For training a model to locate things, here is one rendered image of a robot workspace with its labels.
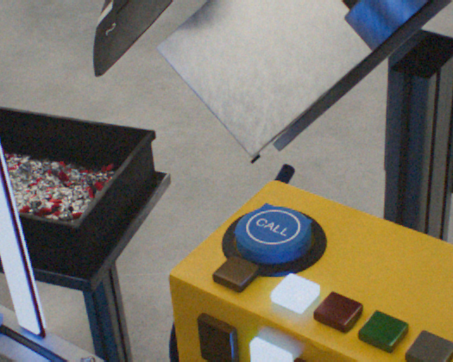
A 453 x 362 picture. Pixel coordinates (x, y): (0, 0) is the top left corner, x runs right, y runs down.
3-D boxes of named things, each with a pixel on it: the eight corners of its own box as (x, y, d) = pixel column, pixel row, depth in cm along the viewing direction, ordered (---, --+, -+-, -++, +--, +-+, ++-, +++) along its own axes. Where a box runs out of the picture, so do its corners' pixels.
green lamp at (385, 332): (409, 331, 43) (410, 322, 43) (391, 355, 42) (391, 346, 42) (374, 316, 44) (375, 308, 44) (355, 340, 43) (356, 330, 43)
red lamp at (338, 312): (364, 312, 45) (364, 302, 44) (344, 334, 44) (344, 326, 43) (331, 298, 46) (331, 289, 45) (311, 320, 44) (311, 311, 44)
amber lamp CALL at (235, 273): (261, 274, 47) (261, 265, 47) (240, 295, 46) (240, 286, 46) (232, 262, 48) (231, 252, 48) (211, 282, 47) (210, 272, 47)
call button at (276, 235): (326, 241, 50) (325, 215, 49) (285, 284, 47) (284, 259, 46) (264, 217, 52) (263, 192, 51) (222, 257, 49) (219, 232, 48)
